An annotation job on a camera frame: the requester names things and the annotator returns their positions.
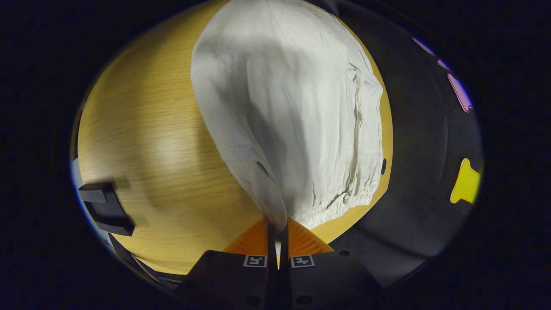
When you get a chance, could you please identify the white jeans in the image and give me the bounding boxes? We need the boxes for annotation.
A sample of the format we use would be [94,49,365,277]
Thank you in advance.
[190,0,384,233]

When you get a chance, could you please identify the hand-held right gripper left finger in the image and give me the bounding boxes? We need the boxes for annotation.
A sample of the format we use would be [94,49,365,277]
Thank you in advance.
[174,217,279,310]

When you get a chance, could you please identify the black backdrop cloth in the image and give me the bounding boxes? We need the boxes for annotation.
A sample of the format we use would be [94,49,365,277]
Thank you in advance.
[301,0,485,288]

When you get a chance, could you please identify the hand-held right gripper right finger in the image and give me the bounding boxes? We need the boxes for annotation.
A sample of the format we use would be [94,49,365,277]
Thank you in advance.
[279,217,384,310]

